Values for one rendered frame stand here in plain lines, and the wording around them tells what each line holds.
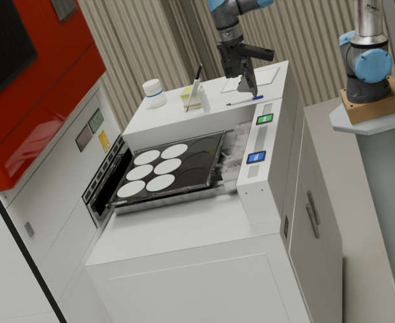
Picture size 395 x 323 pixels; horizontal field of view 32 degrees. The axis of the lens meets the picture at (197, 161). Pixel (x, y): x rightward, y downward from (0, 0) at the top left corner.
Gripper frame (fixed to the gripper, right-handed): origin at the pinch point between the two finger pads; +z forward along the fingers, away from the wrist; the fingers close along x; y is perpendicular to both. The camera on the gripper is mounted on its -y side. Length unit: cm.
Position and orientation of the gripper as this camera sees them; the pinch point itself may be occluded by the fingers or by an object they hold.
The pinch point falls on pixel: (257, 93)
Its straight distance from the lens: 222.3
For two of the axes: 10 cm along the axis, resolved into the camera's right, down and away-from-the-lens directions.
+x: -1.7, 4.9, -8.5
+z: 3.3, 8.5, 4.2
